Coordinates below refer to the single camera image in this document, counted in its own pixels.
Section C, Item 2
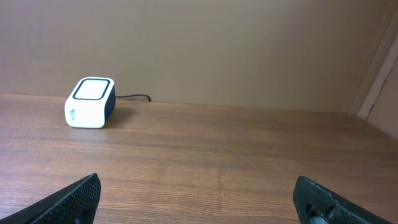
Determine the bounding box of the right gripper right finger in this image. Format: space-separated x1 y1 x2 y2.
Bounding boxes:
293 176 392 224

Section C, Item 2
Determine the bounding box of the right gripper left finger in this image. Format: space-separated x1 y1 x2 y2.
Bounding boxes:
1 173 101 224

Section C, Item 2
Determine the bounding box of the white barcode scanner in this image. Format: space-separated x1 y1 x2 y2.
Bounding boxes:
64 77 116 129

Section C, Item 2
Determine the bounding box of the scanner black cable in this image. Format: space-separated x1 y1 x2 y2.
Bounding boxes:
114 93 152 103

